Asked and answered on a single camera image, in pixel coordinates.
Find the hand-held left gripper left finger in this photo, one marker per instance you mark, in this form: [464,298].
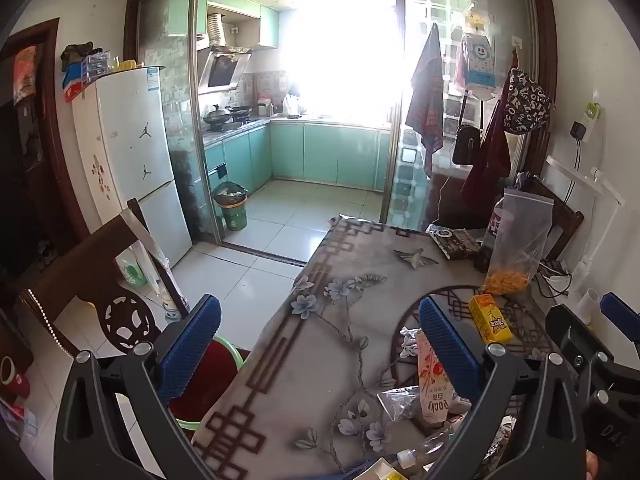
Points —
[190,350]

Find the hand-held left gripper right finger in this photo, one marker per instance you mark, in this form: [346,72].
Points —
[450,350]

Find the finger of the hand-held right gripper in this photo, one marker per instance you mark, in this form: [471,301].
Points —
[622,315]
[572,340]

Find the red bin with green rim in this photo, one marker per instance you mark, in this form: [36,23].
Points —
[210,385]

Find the clear plastic wrapper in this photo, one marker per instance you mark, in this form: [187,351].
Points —
[400,402]

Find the clear plastic water bottle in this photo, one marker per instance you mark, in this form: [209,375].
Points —
[430,445]

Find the black shoulder bag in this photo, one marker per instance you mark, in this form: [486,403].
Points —
[466,145]

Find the person's right hand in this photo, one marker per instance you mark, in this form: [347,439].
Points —
[592,467]

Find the white plastic tube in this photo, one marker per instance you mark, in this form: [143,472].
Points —
[589,305]

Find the crumpled white tissue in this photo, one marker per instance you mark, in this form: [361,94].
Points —
[412,342]

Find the pink snack box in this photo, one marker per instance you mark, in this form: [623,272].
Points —
[432,385]

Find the white blue floor jar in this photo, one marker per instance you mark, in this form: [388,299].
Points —
[171,305]

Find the yellow drink carton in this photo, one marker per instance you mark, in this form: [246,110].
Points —
[490,317]

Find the white power strip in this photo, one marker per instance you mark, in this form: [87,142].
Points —
[555,271]

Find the green detergent bottle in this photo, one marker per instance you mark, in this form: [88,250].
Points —
[131,272]

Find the zip bag of orange snacks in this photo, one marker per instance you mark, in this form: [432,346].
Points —
[520,255]

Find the dark snack packet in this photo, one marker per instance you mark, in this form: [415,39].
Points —
[455,242]

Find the floral tablecloth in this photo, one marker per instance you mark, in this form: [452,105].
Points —
[340,340]

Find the plain wooden chair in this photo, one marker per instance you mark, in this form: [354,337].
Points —
[565,220]

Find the white cloth strip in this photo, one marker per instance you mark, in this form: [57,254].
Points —
[145,245]

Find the purple label drink bottle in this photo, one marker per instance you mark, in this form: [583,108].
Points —
[492,240]

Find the carved wooden chair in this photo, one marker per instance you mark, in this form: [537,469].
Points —
[75,270]

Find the white yellow carton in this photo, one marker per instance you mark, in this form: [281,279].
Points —
[377,470]

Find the green kitchen waste bin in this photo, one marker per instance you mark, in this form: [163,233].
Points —
[231,210]

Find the white desk lamp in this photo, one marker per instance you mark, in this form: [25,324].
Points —
[580,175]

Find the glass sliding door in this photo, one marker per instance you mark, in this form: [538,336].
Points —
[175,135]
[450,200]

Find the red mug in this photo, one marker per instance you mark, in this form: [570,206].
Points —
[15,375]

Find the dark red hanging garment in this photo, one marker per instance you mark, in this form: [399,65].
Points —
[487,165]

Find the black plug adapter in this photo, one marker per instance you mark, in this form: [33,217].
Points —
[577,131]

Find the white refrigerator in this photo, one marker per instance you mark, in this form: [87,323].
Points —
[130,160]

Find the black white patterned bag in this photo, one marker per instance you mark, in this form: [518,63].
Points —
[527,105]

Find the teal lower kitchen cabinets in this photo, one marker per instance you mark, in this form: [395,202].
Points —
[320,155]

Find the teal kitchen cabinets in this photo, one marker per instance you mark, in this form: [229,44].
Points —
[235,15]
[320,155]

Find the black wok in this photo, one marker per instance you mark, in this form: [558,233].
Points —
[217,116]

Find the frying pan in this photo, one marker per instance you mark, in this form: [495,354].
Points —
[242,111]

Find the hanging red blue towel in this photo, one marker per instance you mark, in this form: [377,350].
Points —
[425,105]

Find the range hood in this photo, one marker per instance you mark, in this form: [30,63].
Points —
[222,70]

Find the white blue smiley bag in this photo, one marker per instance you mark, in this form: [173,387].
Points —
[477,62]

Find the blue red box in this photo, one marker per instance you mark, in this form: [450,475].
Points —
[72,82]

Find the clear plastic drawer box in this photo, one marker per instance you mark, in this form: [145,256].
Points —
[95,66]

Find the dark green cloth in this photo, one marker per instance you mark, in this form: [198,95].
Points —
[75,52]

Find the red door decoration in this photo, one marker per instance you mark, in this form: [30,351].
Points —
[25,75]

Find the teal upper kitchen cabinets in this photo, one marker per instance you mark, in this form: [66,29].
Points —
[235,15]

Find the white green wall charger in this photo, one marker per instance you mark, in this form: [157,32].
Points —
[591,115]

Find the silver exhaust duct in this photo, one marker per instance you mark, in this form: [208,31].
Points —
[215,30]

